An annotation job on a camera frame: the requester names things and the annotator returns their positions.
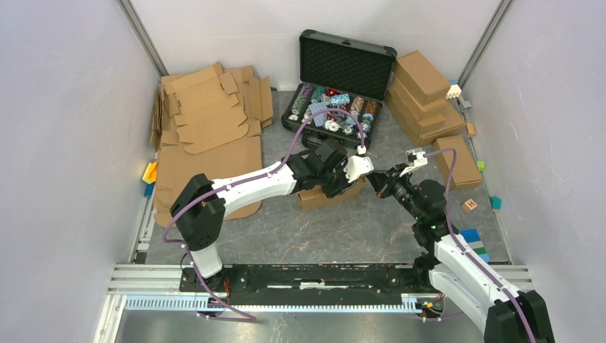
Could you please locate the small wooden cube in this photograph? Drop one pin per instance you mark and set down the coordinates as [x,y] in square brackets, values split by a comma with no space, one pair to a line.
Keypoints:
[471,130]

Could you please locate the stack of flat cardboard blanks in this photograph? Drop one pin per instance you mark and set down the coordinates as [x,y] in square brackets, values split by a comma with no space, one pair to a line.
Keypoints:
[208,121]

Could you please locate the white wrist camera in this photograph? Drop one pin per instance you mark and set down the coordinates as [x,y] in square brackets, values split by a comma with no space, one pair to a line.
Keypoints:
[358,166]
[417,158]

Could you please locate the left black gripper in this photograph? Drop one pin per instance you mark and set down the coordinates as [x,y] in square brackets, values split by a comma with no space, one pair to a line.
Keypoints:
[331,192]

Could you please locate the orange yellow toy block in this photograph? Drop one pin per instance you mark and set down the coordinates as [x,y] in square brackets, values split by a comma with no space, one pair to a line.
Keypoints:
[150,173]

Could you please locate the blue green stacked bricks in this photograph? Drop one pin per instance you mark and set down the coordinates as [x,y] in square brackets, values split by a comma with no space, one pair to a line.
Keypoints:
[472,237]

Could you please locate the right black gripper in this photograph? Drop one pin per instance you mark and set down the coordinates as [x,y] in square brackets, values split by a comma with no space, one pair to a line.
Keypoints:
[383,181]

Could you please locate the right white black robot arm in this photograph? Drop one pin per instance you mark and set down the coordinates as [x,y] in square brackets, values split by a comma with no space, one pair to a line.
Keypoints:
[499,309]

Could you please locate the black poker chip case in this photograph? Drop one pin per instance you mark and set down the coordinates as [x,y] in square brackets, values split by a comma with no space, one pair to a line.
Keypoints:
[343,83]

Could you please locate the white blue toy brick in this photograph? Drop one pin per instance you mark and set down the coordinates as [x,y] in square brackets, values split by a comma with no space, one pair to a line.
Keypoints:
[454,91]

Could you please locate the single folded cardboard box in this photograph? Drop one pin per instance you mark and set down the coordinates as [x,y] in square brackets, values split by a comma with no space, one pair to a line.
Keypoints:
[466,175]

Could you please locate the wooden letter H block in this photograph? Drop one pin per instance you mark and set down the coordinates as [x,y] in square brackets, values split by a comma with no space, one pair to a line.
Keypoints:
[469,205]

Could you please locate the grey small block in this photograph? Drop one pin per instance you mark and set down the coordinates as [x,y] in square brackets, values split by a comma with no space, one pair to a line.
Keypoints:
[465,106]

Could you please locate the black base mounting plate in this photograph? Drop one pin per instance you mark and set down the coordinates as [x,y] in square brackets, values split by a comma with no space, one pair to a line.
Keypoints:
[310,284]

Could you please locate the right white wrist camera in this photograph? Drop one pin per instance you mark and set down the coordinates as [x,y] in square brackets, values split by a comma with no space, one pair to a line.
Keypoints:
[417,158]

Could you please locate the teal cube block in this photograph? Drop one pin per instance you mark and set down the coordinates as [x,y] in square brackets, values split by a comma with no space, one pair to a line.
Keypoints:
[495,203]

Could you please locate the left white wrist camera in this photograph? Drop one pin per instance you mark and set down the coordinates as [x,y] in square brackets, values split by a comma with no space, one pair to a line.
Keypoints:
[358,166]

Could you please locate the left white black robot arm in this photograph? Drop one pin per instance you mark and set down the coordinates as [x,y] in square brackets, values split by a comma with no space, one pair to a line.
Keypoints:
[201,208]

